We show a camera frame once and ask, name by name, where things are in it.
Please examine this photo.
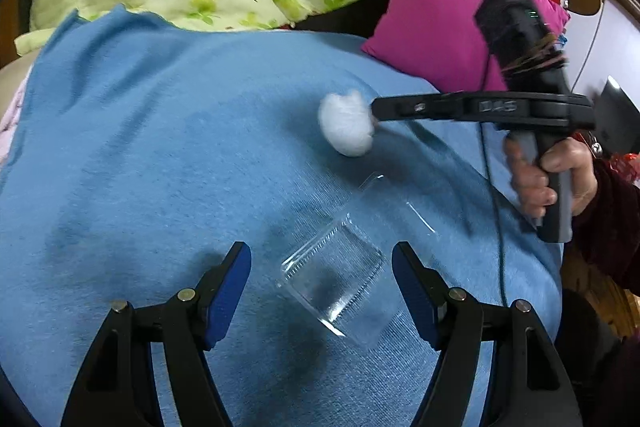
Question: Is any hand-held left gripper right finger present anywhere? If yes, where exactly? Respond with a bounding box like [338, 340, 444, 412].
[391, 241, 583, 427]

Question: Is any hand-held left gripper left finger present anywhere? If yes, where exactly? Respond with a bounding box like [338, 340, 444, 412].
[60, 241, 252, 427]

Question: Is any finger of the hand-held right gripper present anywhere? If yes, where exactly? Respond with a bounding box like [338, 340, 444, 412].
[370, 93, 468, 122]

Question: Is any white cotton ball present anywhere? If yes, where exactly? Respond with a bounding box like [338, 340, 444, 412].
[318, 89, 378, 158]

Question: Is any clear plastic clamshell container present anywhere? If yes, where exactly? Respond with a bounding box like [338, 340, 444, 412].
[280, 172, 443, 350]

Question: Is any person's right forearm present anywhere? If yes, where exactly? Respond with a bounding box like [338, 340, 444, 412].
[570, 157, 640, 293]

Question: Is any person's right hand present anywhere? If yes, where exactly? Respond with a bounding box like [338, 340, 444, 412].
[502, 137, 598, 220]

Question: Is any magenta pillow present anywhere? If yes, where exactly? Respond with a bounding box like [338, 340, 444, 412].
[360, 0, 571, 92]

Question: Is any blue blanket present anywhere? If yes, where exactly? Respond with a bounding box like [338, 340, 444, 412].
[0, 4, 563, 427]

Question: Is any pale pink cloth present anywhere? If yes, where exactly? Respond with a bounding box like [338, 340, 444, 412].
[0, 77, 31, 168]

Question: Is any black cable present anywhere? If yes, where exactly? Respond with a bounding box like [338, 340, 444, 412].
[480, 57, 511, 308]

